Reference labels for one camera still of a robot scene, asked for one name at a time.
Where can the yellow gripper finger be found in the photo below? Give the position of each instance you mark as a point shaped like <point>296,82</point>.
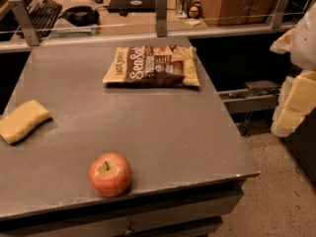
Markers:
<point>283,44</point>

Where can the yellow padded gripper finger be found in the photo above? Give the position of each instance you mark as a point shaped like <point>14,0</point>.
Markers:
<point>297,99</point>

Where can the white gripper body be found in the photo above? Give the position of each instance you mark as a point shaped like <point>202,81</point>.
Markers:
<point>305,44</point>

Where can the yellow sponge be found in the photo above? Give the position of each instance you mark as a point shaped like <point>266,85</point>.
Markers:
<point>21,121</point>

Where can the low grey metal shelf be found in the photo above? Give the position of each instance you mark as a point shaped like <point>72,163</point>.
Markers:
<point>255,96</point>

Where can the cardboard box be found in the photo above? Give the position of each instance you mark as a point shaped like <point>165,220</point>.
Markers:
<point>217,13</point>

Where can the cans and cups cluster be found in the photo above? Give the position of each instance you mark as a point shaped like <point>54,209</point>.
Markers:
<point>187,9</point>

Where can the brown yellow snack bag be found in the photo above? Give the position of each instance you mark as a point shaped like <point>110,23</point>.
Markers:
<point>154,66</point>

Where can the black laptop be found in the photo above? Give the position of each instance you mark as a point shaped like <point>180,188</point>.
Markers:
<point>116,6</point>

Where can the red apple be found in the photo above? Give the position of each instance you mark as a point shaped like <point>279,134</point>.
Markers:
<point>110,175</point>

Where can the black headphones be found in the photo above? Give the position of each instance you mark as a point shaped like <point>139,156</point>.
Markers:
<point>81,16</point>

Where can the black keyboard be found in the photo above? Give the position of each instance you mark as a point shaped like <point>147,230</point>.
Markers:
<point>44,15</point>

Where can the grey drawer cabinet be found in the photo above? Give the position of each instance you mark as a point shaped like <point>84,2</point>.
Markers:
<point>193,212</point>

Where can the right metal bracket post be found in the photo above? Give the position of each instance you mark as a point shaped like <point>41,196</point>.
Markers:
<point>277,13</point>

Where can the metal bracket post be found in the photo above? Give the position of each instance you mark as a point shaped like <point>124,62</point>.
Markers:
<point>277,13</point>
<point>161,18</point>
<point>21,13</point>

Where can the middle metal bracket post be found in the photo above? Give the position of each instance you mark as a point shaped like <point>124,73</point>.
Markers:
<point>161,18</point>

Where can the left metal bracket post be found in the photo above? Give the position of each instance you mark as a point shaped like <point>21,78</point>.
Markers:
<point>21,13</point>

